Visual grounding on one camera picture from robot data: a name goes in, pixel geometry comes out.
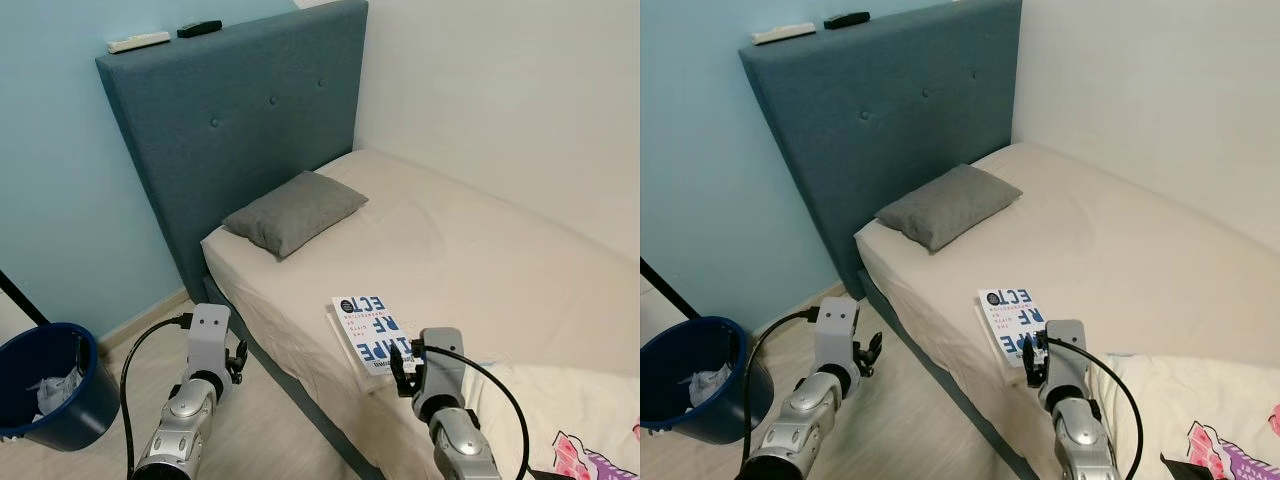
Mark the white blue lettered book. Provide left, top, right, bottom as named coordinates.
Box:
left=977, top=287, right=1051, bottom=369
left=330, top=293, right=417, bottom=381

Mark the grey pillow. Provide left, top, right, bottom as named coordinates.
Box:
left=222, top=170, right=369, bottom=261
left=875, top=163, right=1023, bottom=253

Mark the cream sheeted mattress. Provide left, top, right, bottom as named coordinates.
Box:
left=200, top=148, right=641, bottom=480
left=855, top=140, right=1280, bottom=471

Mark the blue plastic bucket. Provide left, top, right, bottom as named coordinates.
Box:
left=640, top=316, right=776, bottom=446
left=0, top=322, right=121, bottom=451

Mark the cream cartoon print blanket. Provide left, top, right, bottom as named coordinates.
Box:
left=480, top=362, right=641, bottom=480
left=1085, top=352, right=1280, bottom=480

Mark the white remote control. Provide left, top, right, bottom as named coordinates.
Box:
left=750, top=22, right=818, bottom=46
left=107, top=32, right=173, bottom=54

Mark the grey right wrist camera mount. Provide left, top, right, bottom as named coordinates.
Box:
left=1040, top=320, right=1088, bottom=401
left=415, top=327, right=466, bottom=416

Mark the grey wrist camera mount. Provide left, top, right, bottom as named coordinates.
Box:
left=1040, top=320, right=1088, bottom=401
left=187, top=303, right=231, bottom=381
left=813, top=296, right=861, bottom=373
left=415, top=327, right=466, bottom=416

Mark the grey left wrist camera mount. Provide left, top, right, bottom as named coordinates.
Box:
left=813, top=296, right=861, bottom=373
left=187, top=303, right=231, bottom=381

